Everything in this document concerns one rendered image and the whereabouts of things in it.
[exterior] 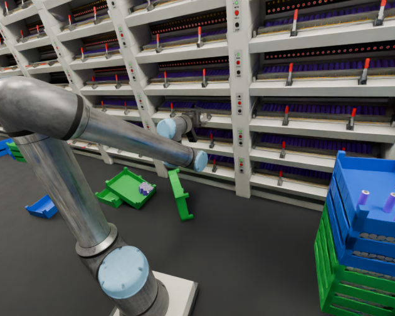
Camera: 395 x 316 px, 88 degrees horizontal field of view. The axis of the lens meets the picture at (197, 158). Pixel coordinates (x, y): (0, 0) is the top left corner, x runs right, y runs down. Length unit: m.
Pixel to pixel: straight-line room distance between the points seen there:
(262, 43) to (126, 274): 1.02
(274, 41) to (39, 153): 0.93
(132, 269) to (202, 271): 0.47
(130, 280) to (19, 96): 0.56
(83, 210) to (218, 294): 0.68
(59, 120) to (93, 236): 0.45
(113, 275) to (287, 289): 0.73
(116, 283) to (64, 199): 0.30
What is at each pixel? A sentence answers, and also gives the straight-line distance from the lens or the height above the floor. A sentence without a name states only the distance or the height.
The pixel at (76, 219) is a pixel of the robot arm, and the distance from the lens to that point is 0.78.
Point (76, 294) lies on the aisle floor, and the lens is 1.33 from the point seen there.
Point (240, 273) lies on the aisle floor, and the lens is 1.13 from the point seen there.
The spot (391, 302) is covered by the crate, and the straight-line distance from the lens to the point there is 1.00.
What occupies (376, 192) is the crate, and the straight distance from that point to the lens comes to 0.88.
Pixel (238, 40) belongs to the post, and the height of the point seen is 0.94.
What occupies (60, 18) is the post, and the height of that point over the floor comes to 1.22.
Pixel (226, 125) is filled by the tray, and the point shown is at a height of 0.52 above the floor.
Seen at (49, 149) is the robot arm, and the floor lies 0.78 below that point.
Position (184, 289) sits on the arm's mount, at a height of 0.12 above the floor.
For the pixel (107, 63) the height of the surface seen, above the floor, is 0.91.
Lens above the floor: 0.99
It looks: 31 degrees down
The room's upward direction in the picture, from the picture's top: 9 degrees counter-clockwise
